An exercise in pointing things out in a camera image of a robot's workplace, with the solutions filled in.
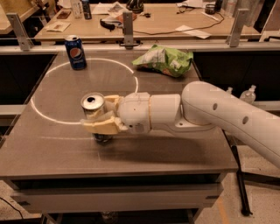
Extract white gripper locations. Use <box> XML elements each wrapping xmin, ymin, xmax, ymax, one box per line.
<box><xmin>80</xmin><ymin>93</ymin><xmax>151</xmax><ymax>135</ymax></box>

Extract black glasses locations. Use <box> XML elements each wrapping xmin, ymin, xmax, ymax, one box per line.
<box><xmin>100</xmin><ymin>19</ymin><xmax>116</xmax><ymax>32</ymax></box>

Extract blue pepsi can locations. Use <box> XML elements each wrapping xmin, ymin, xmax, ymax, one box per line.
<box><xmin>65</xmin><ymin>35</ymin><xmax>87</xmax><ymax>70</ymax></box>

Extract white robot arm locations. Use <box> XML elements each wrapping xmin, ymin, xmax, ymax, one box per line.
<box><xmin>80</xmin><ymin>81</ymin><xmax>280</xmax><ymax>167</ymax></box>

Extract left metal bracket post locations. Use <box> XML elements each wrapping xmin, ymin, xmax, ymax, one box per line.
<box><xmin>6</xmin><ymin>13</ymin><xmax>33</xmax><ymax>51</ymax></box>

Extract clear bottle on desk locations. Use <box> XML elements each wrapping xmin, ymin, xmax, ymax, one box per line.
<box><xmin>70</xmin><ymin>0</ymin><xmax>82</xmax><ymax>19</ymax></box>

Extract paper card on desk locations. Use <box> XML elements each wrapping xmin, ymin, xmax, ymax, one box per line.
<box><xmin>45</xmin><ymin>21</ymin><xmax>70</xmax><ymax>32</ymax></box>

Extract dark can on desk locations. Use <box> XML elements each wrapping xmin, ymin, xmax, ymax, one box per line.
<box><xmin>81</xmin><ymin>0</ymin><xmax>92</xmax><ymax>20</ymax></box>

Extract right metal bracket post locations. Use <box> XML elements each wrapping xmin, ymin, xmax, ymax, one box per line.
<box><xmin>226</xmin><ymin>8</ymin><xmax>249</xmax><ymax>47</ymax></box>

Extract black cable on desk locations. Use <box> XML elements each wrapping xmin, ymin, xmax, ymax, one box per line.
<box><xmin>133</xmin><ymin>11</ymin><xmax>226</xmax><ymax>36</ymax></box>

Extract metal bracket post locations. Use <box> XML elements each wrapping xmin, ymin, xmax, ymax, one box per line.
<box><xmin>6</xmin><ymin>13</ymin><xmax>33</xmax><ymax>51</ymax></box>
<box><xmin>122</xmin><ymin>11</ymin><xmax>137</xmax><ymax>50</ymax></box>
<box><xmin>226</xmin><ymin>8</ymin><xmax>249</xmax><ymax>47</ymax></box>

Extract clear sanitizer bottle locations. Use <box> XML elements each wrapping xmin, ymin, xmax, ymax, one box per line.
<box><xmin>226</xmin><ymin>87</ymin><xmax>233</xmax><ymax>94</ymax></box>
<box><xmin>240</xmin><ymin>85</ymin><xmax>256</xmax><ymax>104</ymax></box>

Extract silver red bull can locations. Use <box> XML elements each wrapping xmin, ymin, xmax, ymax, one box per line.
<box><xmin>80</xmin><ymin>92</ymin><xmax>112</xmax><ymax>144</ymax></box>

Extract clear sanitizer bottle right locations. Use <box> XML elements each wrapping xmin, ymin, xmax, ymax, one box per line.
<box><xmin>240</xmin><ymin>85</ymin><xmax>256</xmax><ymax>104</ymax></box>

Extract black table leg bar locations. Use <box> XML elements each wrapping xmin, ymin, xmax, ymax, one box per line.
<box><xmin>225</xmin><ymin>132</ymin><xmax>253</xmax><ymax>217</ymax></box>

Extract white paper sheet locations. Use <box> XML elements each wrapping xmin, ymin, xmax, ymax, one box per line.
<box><xmin>176</xmin><ymin>25</ymin><xmax>211</xmax><ymax>39</ymax></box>

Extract clear sanitizer bottle left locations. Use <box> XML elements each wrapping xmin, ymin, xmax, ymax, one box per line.
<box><xmin>226</xmin><ymin>87</ymin><xmax>233</xmax><ymax>94</ymax></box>

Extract middle metal bracket post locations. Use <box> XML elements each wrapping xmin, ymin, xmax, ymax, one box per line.
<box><xmin>122</xmin><ymin>11</ymin><xmax>137</xmax><ymax>50</ymax></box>

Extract green rice chip bag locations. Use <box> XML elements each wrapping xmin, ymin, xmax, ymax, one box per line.
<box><xmin>132</xmin><ymin>45</ymin><xmax>193</xmax><ymax>77</ymax></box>

